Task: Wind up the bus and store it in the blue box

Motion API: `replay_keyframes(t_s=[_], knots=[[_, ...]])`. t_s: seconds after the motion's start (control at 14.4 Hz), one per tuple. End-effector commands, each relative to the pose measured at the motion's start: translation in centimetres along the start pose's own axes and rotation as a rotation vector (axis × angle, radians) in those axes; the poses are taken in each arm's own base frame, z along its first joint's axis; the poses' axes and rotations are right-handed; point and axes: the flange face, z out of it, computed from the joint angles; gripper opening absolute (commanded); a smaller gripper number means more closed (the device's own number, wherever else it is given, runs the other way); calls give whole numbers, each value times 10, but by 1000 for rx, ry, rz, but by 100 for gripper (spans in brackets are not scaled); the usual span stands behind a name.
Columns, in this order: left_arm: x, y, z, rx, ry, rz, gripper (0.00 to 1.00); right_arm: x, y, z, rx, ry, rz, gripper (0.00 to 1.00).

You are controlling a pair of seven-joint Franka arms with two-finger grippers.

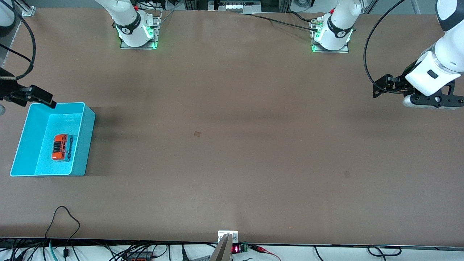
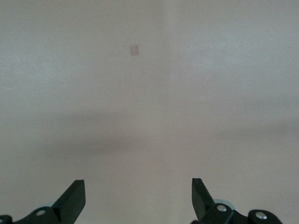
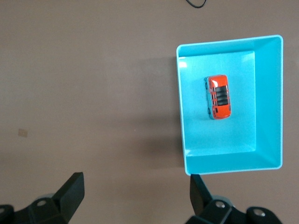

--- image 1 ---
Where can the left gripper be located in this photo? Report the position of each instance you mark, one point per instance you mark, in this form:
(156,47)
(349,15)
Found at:
(403,82)

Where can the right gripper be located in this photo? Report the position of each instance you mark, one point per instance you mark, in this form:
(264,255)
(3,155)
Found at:
(8,88)

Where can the orange toy bus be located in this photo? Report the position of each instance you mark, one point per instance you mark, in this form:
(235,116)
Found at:
(59,146)

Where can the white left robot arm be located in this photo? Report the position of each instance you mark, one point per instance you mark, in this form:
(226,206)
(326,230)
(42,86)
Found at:
(337,29)

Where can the blue plastic box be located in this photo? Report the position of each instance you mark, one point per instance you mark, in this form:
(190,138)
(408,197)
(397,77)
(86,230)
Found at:
(43,123)

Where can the white light device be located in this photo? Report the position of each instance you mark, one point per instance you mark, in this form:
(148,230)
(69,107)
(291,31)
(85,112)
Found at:
(241,6)

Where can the orange power strip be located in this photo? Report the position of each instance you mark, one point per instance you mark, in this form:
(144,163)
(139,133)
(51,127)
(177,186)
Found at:
(139,257)

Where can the red digit display module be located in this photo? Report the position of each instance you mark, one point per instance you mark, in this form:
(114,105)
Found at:
(237,249)

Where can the grey aluminium bar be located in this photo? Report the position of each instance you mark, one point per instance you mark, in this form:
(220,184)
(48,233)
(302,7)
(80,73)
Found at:
(222,252)

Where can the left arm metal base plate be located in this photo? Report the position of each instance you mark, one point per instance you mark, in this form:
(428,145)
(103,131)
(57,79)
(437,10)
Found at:
(342,51)

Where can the grey corner metal rail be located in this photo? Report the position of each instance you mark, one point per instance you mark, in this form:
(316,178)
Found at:
(28,11)

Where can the silver aluminium frame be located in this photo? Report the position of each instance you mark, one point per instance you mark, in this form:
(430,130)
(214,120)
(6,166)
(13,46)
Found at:
(275,5)

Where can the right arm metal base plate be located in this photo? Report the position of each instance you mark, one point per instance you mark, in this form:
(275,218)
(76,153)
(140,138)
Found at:
(158,29)

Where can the white bracket plate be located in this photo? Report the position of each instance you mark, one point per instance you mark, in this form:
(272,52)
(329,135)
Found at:
(222,233)

